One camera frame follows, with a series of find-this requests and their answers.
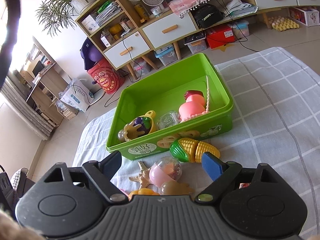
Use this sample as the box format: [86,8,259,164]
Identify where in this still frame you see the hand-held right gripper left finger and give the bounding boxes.
[35,151,128,203]

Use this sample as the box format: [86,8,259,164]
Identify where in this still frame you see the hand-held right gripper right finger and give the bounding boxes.
[196,151,283,203]

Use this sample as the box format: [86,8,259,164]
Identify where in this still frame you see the yellow toy corn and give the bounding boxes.
[170,137,222,163]

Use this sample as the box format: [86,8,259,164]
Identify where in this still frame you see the brown translucent toy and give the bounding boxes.
[161,180,196,196]
[117,123,142,143]

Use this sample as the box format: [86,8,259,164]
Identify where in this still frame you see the beige starfish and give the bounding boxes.
[128,160,156,189]

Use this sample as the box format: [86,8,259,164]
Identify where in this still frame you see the orange toy pumpkin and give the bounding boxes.
[128,189,161,197]

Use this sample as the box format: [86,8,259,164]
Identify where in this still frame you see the pink and clear toy capsule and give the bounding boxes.
[149,156,182,187]

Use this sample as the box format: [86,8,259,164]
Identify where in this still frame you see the yellow toy basket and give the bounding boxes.
[124,110,158,141]

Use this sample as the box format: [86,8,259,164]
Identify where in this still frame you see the pink toy pig red hat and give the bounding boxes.
[178,90,208,124]

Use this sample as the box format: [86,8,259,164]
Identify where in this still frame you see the clear plastic toy case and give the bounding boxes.
[157,109,181,131]

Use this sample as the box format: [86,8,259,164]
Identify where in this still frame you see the green plastic box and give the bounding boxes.
[106,53,234,161]

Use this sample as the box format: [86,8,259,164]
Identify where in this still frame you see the white round fan base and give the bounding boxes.
[88,90,106,103]

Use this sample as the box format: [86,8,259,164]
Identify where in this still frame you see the white shopping bag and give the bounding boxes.
[59,78,91,113]

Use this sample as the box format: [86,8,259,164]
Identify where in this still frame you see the red printed bucket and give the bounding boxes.
[87,58,126,94]

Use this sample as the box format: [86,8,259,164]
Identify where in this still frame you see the white radiator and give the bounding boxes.
[0,76,54,141]

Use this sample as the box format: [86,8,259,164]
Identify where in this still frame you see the clear storage box pink contents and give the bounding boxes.
[132,58,152,77]

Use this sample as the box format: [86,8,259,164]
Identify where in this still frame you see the wooden desk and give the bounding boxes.
[19,36,77,127]

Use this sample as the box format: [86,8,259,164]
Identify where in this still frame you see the purple exercise ball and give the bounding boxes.
[88,47,101,62]

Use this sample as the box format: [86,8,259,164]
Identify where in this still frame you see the tan fuzzy cloth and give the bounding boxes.
[0,207,46,240]

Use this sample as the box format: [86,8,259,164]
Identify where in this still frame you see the clear storage box blue lid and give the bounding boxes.
[153,43,179,66]

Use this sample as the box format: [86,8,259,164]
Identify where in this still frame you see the clear storage box black top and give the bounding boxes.
[183,33,208,53]

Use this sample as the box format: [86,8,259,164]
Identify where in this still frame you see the small white carton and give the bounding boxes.
[100,32,116,48]

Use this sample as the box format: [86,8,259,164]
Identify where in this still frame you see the red carton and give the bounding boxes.
[205,24,237,49]

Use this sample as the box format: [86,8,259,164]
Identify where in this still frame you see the yellow jar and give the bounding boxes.
[109,24,123,41]

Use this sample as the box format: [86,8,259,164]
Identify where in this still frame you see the tall wooden shelf cabinet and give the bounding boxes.
[75,0,200,82]

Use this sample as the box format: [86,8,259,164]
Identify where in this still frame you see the clear storage box blue contents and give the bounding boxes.
[228,20,251,38]

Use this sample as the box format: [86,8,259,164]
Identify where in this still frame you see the small brown carton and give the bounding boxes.
[120,17,137,32]

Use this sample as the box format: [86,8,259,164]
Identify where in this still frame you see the black bag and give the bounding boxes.
[193,3,224,29]

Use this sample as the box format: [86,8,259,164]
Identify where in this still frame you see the stack of papers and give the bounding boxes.
[96,1,124,27]

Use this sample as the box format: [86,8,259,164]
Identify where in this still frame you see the yellow bottle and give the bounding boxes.
[133,3,148,21]

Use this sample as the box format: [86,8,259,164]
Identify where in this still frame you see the yellow egg tray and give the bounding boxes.
[267,15,300,32]

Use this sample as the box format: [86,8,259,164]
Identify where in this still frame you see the stack of folded cloths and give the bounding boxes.
[223,0,258,18]

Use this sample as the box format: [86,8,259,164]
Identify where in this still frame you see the green potted plant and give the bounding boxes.
[37,0,85,34]

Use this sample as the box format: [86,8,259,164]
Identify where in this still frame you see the white ribbed plant pot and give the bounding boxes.
[70,0,98,14]

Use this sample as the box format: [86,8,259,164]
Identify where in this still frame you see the white printed carton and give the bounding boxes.
[288,7,320,27]

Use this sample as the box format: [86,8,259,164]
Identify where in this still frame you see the black floor cable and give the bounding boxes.
[103,76,131,107]

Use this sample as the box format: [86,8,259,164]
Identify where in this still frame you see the black strap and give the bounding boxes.
[0,0,22,88]

